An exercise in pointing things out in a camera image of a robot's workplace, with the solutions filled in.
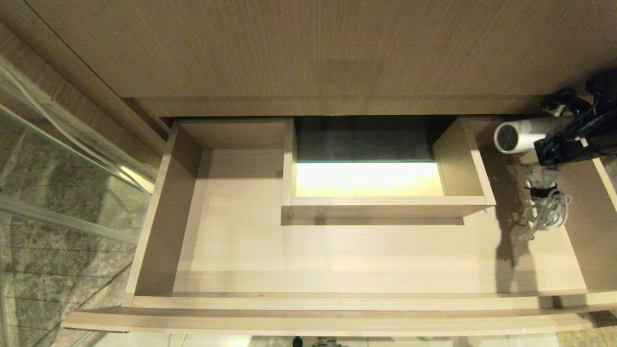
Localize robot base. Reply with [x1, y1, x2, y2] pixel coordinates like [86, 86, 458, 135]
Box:
[291, 336, 345, 347]

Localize white hair dryer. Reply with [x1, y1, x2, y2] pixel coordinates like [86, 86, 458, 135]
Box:
[493, 117, 575, 242]

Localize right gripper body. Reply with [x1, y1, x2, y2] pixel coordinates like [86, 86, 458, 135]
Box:
[533, 110, 606, 167]

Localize wooden drawer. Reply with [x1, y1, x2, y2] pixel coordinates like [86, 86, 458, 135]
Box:
[62, 115, 617, 338]

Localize glass shower door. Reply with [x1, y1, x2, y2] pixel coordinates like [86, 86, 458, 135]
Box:
[0, 51, 159, 347]

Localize wooden vanity cabinet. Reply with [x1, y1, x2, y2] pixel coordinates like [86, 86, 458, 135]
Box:
[0, 0, 617, 160]

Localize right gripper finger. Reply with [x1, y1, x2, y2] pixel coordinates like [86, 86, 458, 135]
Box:
[540, 89, 580, 117]

